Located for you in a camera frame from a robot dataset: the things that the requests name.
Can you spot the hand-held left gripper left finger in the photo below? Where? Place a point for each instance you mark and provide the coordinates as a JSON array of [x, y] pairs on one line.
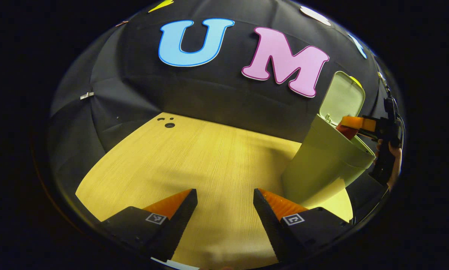
[[177, 221]]

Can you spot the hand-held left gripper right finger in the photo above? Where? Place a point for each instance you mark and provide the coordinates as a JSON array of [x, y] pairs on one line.
[[271, 225]]

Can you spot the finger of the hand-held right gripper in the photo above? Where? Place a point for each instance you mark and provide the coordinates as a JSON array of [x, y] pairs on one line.
[[368, 134], [355, 122]]

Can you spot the green desktop garbage bin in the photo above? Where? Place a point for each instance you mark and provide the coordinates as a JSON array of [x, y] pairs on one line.
[[314, 165]]

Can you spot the wooden desktop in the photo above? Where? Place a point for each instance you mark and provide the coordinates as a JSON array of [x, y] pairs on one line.
[[209, 157]]

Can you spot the silver metal clip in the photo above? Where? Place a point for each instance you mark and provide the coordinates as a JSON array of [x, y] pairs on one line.
[[86, 95]]

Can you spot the pink clip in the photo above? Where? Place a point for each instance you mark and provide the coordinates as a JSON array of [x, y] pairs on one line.
[[121, 23]]

